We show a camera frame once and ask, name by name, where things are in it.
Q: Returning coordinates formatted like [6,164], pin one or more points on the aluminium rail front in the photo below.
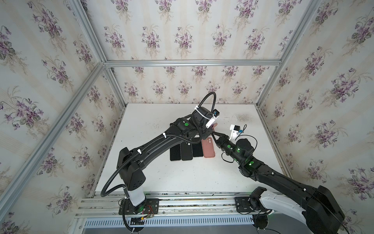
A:
[170,204]

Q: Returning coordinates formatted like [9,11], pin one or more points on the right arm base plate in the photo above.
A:
[248,204]

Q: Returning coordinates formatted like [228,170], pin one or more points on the white ventilated strip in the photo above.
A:
[171,221]

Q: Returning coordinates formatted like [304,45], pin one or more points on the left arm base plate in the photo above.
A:
[148,207]

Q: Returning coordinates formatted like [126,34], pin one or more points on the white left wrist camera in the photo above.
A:
[212,120]

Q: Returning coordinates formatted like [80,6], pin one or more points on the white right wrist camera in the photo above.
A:
[235,131]

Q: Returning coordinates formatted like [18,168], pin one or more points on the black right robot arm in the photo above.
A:
[315,207]

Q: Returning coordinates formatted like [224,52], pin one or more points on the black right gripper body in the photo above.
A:
[221,139]

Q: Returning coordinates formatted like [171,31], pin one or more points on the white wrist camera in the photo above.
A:
[212,120]
[235,131]

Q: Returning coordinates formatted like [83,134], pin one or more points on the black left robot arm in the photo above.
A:
[191,129]

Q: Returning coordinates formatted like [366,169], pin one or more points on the black phone case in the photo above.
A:
[186,151]

